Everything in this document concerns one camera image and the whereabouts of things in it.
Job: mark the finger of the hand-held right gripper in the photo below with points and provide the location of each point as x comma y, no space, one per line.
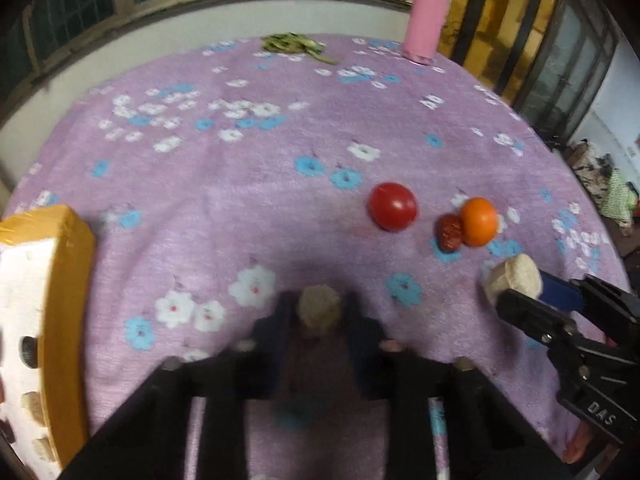
562,292
535,317

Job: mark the small orange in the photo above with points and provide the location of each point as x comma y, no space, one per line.
479,221

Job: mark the white foam box yellow tape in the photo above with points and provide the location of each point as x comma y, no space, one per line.
60,310

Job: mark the red tomato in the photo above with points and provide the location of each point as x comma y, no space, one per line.
393,206

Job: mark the glass door cabinet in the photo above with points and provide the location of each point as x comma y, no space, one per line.
565,60

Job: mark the yellow wooden door frame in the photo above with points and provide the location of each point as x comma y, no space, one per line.
500,10

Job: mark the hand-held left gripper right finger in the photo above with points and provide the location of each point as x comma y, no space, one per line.
367,355

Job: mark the person's right hand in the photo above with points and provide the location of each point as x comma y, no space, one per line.
576,447

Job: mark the pile of clothes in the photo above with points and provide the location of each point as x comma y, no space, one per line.
610,185

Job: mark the pink water bottle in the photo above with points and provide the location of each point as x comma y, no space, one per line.
425,20

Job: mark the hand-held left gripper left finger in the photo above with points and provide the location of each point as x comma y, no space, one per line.
270,350

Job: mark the green leafy sprig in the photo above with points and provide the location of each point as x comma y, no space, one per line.
295,45

